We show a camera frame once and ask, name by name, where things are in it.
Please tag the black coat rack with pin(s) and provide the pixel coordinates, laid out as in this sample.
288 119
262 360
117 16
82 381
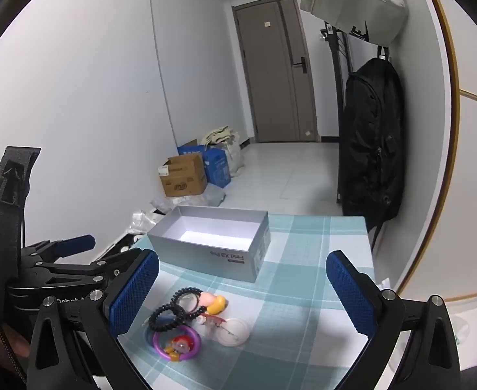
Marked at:
338 89

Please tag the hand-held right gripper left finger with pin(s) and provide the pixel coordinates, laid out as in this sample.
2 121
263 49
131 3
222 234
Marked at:
134 292

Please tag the white woven sack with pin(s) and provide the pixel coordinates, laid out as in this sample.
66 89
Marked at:
235 158

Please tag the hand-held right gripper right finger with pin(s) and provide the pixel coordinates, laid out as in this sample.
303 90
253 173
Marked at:
350 292

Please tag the black backpack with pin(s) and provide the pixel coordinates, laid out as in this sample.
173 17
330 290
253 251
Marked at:
372 150

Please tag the teal checked tablecloth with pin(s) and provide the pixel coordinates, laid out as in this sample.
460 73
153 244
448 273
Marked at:
287 333

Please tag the silver cardboard box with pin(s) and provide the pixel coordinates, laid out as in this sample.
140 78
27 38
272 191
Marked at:
206 258

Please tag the pink yellow toy figure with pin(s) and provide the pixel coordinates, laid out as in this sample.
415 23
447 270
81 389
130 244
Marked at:
218 304

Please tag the blue cardboard box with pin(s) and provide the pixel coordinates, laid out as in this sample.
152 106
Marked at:
218 168

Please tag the person's left hand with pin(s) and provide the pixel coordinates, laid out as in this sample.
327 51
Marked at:
14 345

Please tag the clear round plastic disc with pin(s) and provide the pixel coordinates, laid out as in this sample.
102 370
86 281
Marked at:
232 335

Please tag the brown cardboard box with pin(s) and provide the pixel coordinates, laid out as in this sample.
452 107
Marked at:
183 178

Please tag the grey brown door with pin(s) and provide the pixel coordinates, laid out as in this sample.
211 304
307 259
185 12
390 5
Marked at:
271 89

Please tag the white tote bag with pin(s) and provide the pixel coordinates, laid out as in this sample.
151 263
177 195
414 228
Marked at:
356 4

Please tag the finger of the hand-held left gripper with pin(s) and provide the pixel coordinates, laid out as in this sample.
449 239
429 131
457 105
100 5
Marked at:
116 262
75 244

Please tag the crumpled white plastic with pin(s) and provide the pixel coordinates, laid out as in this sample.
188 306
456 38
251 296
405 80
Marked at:
140 221

